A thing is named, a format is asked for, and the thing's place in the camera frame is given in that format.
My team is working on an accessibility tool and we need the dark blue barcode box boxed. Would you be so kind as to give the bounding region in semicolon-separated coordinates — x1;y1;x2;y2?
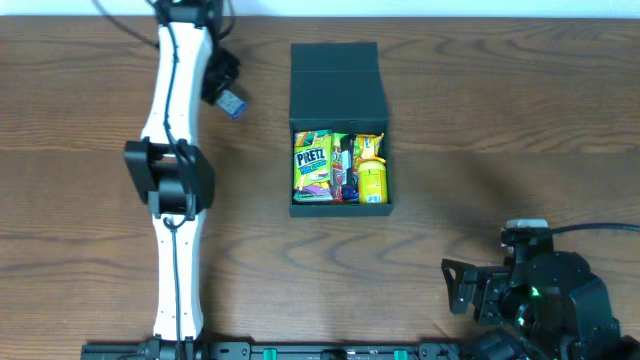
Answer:
215;90;248;119

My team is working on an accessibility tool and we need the dark green lidded box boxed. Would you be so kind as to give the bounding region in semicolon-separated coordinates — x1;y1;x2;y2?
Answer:
289;42;395;218

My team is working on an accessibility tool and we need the green Pretz snack box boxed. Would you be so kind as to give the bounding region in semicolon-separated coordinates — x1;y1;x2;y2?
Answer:
293;130;333;203

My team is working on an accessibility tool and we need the yellow plastic bottle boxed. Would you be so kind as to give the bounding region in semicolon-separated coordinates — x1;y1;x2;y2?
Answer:
358;160;388;204

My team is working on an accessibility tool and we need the Haribo gummy candy bag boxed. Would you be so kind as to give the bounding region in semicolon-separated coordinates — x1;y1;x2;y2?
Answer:
331;133;355;203

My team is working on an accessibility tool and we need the dark blue candy bar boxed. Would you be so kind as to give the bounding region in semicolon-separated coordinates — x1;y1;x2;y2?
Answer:
341;135;358;203

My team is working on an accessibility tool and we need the orange yellow snack packet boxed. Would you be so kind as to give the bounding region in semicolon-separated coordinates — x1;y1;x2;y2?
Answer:
353;133;386;166

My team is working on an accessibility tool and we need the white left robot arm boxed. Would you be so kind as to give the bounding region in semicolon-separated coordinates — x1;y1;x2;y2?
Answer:
124;1;238;359

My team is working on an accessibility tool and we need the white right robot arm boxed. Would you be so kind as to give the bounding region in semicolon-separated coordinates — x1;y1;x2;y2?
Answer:
441;251;639;360

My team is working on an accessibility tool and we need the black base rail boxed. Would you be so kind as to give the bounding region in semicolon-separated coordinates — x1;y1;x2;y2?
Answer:
79;335;485;360

